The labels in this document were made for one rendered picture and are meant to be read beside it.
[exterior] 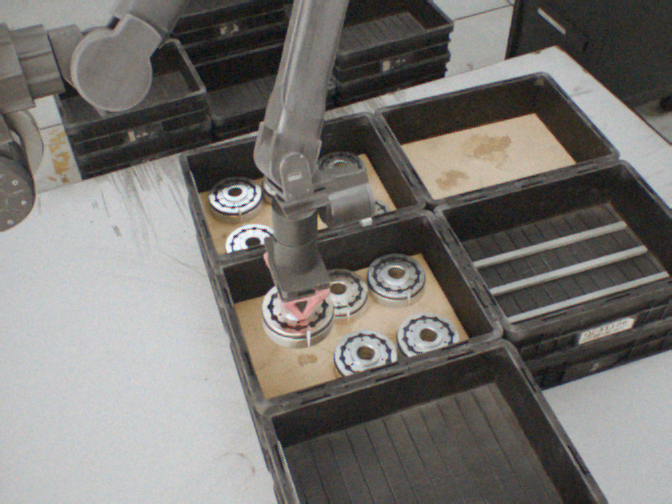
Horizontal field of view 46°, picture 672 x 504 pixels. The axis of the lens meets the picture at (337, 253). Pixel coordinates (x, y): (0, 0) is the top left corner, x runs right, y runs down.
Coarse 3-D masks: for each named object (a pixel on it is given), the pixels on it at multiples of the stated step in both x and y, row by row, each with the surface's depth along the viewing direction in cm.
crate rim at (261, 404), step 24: (408, 216) 138; (432, 216) 138; (216, 264) 131; (456, 264) 130; (240, 336) 121; (480, 336) 120; (240, 360) 120; (408, 360) 118; (336, 384) 115; (264, 408) 113
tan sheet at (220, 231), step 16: (368, 160) 163; (368, 176) 160; (208, 192) 157; (384, 192) 157; (208, 208) 154; (208, 224) 151; (224, 224) 151; (240, 224) 151; (256, 224) 151; (320, 224) 151; (224, 240) 148
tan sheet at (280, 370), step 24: (432, 288) 140; (240, 312) 137; (384, 312) 136; (408, 312) 136; (432, 312) 136; (264, 336) 133; (336, 336) 133; (264, 360) 130; (288, 360) 130; (312, 360) 130; (264, 384) 127; (288, 384) 127; (312, 384) 127
